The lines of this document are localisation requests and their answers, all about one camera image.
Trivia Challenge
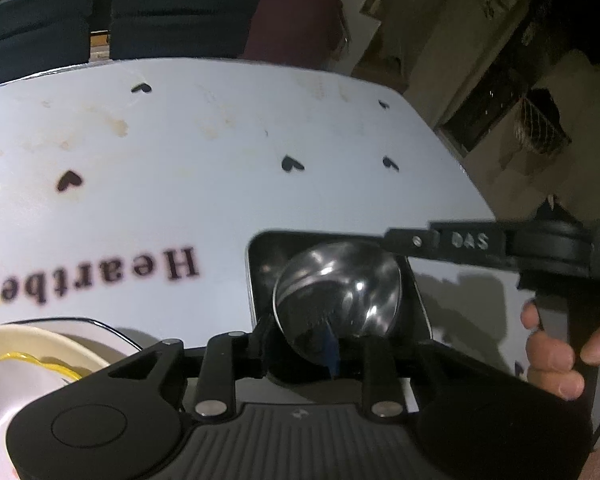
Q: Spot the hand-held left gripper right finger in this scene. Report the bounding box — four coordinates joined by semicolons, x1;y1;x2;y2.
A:
322;322;511;418

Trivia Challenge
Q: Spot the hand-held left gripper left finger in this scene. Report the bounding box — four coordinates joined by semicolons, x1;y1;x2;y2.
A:
100;315;281;418

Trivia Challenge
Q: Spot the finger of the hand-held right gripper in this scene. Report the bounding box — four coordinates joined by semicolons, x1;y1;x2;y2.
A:
384;220;512;267

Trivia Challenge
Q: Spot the large rectangular steel container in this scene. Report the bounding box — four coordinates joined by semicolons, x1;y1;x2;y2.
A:
245;230;434;386

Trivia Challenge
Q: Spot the round steel bowl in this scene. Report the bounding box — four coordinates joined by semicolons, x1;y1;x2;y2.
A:
272;241;402;363

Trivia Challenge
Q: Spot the white leaf print plate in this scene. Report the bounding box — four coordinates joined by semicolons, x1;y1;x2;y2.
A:
42;316;143;361

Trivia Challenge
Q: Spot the cream two-handled bowl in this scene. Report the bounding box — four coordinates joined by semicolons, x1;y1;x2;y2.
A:
0;325;110;378

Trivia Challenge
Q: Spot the floral bowl with yellow rim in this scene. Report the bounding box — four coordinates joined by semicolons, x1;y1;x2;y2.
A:
0;352;95;480

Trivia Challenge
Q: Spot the person's right hand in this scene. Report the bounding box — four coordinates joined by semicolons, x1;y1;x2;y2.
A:
521;304;600;402

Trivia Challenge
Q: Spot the woven net basket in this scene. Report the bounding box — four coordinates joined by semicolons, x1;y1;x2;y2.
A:
512;87;572;157

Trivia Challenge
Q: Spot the maroon chair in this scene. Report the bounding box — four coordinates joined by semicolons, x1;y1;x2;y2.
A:
242;0;344;70

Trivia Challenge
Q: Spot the dark blue chair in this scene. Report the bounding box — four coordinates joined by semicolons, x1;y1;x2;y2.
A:
109;0;261;62
0;0;97;90

